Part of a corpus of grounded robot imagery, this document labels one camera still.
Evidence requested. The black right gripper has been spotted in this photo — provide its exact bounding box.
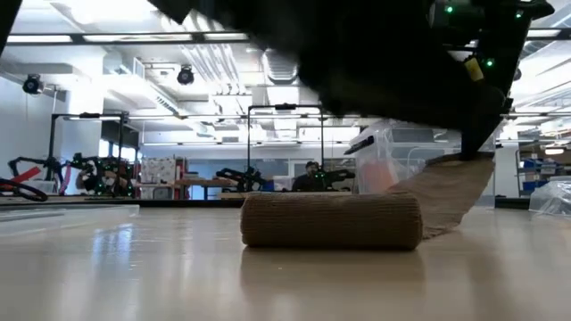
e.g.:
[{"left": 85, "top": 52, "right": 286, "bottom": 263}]
[{"left": 298, "top": 26, "right": 508, "bottom": 162}]

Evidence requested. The clear plastic bin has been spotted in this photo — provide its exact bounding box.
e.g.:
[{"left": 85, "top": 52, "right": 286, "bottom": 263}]
[{"left": 347, "top": 119, "right": 496, "bottom": 209}]

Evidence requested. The clear plastic bag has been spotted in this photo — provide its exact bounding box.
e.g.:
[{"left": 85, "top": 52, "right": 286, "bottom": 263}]
[
  {"left": 528, "top": 180, "right": 571, "bottom": 218},
  {"left": 356, "top": 124, "right": 425, "bottom": 195}
]

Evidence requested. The orange elastic bandage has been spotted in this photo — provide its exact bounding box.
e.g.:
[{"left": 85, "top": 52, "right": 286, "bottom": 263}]
[{"left": 360, "top": 160, "right": 396, "bottom": 193}]

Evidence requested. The brown cloth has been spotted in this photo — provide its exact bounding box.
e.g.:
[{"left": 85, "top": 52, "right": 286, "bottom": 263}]
[{"left": 240, "top": 151, "right": 496, "bottom": 251}]

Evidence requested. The small yellow tag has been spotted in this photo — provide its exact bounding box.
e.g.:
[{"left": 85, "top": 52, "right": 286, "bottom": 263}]
[{"left": 464, "top": 56, "right": 485, "bottom": 83}]

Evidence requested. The metal shelf with boxes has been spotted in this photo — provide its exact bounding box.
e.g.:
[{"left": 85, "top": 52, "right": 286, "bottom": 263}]
[{"left": 517, "top": 149, "right": 571, "bottom": 197}]

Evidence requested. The person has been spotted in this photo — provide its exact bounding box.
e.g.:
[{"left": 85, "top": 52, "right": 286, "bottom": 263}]
[{"left": 292, "top": 160, "right": 329, "bottom": 193}]

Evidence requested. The wooden workbench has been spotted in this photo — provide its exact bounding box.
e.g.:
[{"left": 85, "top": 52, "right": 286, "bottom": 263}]
[{"left": 173, "top": 177, "right": 240, "bottom": 201}]

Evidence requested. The white patterned board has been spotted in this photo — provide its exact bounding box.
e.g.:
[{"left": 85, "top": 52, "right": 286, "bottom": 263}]
[{"left": 140, "top": 156, "right": 178, "bottom": 200}]

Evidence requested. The pink flat board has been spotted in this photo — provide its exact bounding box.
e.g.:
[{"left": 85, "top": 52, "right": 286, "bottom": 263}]
[{"left": 61, "top": 163, "right": 73, "bottom": 195}]

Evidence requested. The white box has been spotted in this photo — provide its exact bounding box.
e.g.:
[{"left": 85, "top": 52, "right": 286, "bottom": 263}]
[{"left": 26, "top": 179, "right": 57, "bottom": 195}]

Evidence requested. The red flat strip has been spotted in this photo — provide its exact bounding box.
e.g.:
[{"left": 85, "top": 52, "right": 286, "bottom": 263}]
[{"left": 11, "top": 166, "right": 42, "bottom": 185}]

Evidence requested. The silver spiral air duct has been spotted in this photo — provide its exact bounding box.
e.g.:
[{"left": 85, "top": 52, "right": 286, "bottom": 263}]
[{"left": 262, "top": 46, "right": 300, "bottom": 86}]

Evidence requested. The black workstation frame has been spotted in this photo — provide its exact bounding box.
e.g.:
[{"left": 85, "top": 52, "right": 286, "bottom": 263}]
[
  {"left": 47, "top": 111, "right": 131, "bottom": 197},
  {"left": 245, "top": 103, "right": 326, "bottom": 193}
]

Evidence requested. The black cable loop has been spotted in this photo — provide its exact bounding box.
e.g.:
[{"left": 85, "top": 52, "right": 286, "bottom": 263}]
[{"left": 0, "top": 177, "right": 49, "bottom": 203}]

